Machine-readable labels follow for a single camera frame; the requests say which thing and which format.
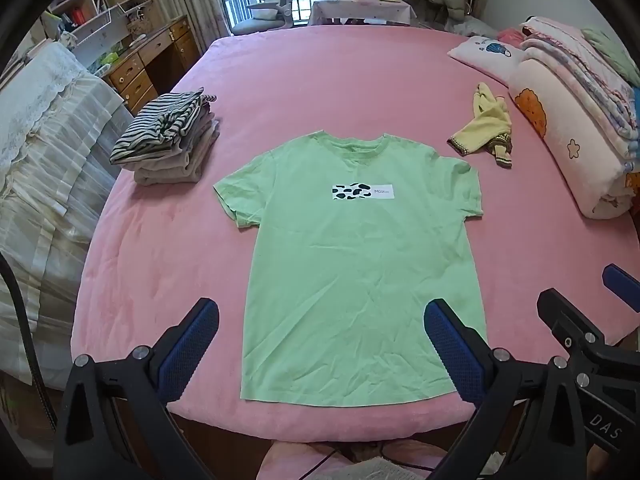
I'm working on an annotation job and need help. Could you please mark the yellow knit sweater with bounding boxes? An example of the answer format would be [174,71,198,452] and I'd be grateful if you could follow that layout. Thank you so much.
[447,82,514,168]

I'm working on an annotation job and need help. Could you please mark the green t-shirt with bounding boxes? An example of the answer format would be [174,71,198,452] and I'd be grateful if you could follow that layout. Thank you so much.
[213,131,488,407]

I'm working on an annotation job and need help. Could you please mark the cream curtain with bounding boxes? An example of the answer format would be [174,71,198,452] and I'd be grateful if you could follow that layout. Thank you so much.
[145,0,236,56]

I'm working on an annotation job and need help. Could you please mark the white shelf unit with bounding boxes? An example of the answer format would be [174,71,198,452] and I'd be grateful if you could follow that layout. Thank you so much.
[47,0,153,61]

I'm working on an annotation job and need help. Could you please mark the wooden desk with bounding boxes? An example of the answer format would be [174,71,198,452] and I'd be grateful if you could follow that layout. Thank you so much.
[102,15,201,116]

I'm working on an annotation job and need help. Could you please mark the white pink printed pillow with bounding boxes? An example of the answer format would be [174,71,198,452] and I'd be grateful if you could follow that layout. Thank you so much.
[446,35,526,86]

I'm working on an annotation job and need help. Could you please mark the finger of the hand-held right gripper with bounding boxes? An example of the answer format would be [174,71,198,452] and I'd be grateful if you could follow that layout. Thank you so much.
[536,287,608,361]
[602,264,640,313]

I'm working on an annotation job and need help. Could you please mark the black cable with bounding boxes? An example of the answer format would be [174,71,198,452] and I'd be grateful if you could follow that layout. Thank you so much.
[0,252,58,431]

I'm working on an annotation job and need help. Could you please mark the folded striped shirt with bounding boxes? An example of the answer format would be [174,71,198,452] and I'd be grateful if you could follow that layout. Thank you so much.
[110,88,218,166]

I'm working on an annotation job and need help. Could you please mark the white lace furniture cover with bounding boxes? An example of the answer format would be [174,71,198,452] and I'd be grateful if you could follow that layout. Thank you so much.
[0,40,126,391]

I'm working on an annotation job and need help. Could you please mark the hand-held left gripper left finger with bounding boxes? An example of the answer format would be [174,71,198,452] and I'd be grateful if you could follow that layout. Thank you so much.
[52,298,220,480]

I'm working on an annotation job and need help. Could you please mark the person's pink clothing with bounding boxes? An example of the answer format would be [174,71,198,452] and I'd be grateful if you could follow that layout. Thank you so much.
[262,437,451,480]

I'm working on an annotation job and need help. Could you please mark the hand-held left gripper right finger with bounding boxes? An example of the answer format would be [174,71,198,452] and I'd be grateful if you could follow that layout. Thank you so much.
[424,298,591,480]

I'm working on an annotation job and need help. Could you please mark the pink bed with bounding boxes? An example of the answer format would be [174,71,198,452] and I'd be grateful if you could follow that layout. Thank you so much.
[70,22,640,448]

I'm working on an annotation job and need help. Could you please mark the rolled cartoon print blanket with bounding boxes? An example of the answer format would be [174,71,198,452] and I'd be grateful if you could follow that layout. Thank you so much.
[509,57,636,221]

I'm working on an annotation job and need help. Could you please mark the pale green folded blanket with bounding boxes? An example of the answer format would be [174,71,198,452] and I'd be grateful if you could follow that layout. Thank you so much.
[581,27,640,86]

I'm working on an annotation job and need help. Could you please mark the small table with tablecloth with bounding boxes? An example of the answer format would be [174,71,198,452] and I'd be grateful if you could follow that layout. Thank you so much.
[307,0,418,28]

